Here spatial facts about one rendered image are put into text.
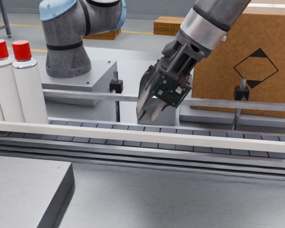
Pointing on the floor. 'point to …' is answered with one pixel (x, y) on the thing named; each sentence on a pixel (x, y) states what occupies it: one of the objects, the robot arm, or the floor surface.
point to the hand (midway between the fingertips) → (142, 114)
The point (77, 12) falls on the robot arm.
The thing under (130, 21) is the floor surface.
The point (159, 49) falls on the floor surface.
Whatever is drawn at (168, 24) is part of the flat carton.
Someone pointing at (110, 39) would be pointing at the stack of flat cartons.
